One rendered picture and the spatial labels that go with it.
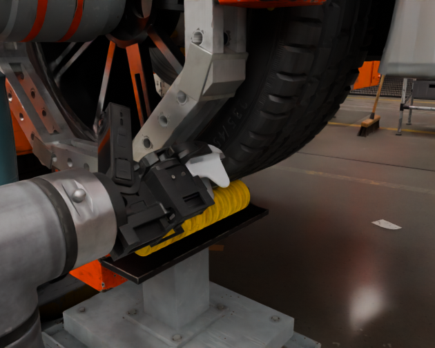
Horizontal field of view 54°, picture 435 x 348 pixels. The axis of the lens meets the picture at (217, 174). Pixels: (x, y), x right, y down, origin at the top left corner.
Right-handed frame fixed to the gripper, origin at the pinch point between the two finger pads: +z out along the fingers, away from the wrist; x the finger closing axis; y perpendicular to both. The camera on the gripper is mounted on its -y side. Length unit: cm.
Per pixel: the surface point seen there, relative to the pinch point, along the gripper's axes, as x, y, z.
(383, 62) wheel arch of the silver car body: 21.6, 4.5, 7.7
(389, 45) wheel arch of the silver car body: 23.2, 3.5, 7.5
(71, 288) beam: -80, -8, 13
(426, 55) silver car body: 25.3, 7.0, 7.5
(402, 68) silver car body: 22.6, 6.4, 7.7
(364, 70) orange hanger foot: -46, -45, 217
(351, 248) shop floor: -60, 30, 110
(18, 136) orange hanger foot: -50, -40, 5
